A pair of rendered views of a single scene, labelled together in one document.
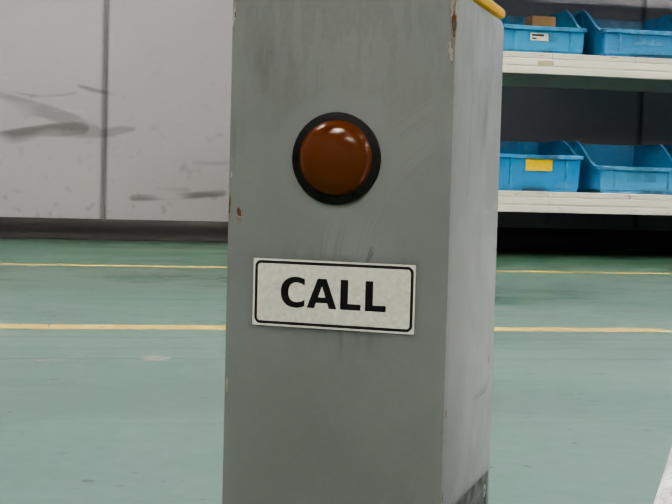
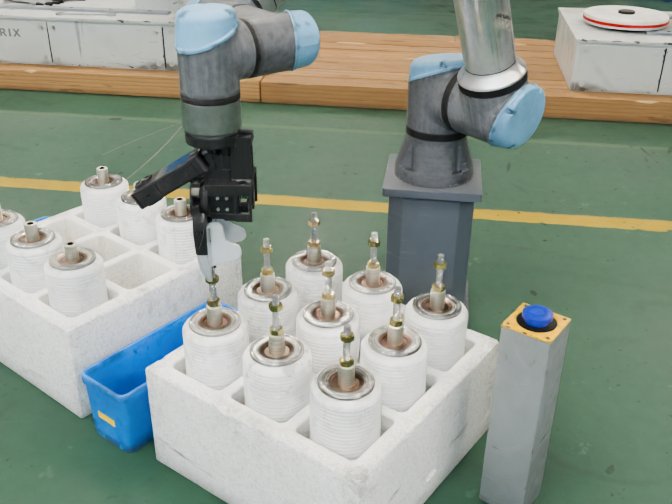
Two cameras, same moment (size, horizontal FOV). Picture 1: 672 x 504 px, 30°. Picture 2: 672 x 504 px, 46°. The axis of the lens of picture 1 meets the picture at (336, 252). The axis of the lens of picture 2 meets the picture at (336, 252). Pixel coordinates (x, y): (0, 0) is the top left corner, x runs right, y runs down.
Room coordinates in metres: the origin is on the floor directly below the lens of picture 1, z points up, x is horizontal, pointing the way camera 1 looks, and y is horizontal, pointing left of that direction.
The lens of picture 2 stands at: (1.33, 0.01, 0.89)
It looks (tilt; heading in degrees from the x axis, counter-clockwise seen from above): 28 degrees down; 198
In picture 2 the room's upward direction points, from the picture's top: 1 degrees clockwise
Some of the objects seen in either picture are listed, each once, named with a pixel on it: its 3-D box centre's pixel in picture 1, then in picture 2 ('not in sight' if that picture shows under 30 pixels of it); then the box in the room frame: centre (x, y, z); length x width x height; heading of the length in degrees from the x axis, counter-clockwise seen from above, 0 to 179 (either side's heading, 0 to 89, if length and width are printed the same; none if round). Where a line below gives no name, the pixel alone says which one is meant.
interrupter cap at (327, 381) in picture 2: not in sight; (346, 382); (0.53, -0.23, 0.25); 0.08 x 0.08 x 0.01
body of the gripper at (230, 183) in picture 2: not in sight; (221, 173); (0.45, -0.44, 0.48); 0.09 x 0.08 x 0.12; 108
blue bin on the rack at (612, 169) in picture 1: (617, 168); not in sight; (5.22, -1.16, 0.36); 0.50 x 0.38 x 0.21; 11
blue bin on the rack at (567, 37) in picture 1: (522, 33); not in sight; (5.16, -0.74, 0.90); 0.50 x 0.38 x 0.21; 12
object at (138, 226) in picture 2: not in sight; (145, 238); (0.10, -0.79, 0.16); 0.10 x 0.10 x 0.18
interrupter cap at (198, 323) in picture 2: not in sight; (215, 322); (0.45, -0.46, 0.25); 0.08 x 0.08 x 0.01
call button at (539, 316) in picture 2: not in sight; (537, 317); (0.40, -0.01, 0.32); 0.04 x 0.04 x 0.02
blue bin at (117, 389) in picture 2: not in sight; (174, 372); (0.36, -0.59, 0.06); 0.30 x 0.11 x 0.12; 160
